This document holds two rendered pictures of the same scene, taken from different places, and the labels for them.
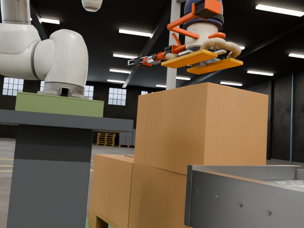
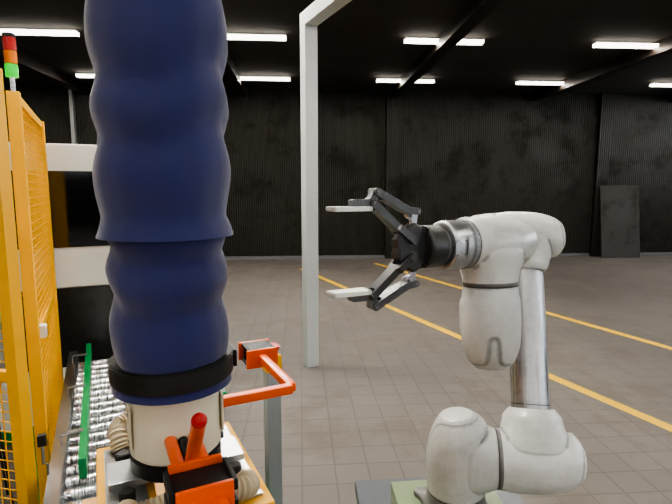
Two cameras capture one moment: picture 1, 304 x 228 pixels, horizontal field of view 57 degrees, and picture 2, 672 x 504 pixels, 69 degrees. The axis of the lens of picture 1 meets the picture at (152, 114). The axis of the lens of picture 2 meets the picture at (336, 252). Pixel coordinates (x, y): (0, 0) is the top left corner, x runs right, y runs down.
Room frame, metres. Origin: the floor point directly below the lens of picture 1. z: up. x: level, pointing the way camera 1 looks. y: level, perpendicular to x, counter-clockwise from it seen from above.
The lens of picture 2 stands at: (2.36, 0.18, 1.69)
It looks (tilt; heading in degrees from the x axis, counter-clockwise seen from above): 7 degrees down; 187
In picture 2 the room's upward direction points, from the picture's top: straight up
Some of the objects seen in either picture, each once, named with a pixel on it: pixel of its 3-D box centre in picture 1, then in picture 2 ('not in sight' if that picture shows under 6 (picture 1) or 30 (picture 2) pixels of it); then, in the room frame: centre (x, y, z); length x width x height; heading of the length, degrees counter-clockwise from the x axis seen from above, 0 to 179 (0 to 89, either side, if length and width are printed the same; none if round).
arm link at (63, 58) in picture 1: (65, 59); (460, 450); (1.09, 0.36, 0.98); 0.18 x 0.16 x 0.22; 87
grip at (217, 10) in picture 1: (206, 8); (257, 353); (1.11, -0.19, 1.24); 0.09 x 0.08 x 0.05; 123
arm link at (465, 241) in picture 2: not in sight; (450, 244); (1.47, 0.27, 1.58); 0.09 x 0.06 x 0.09; 34
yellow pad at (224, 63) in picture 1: (212, 64); (125, 482); (1.56, -0.33, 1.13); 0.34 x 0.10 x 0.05; 33
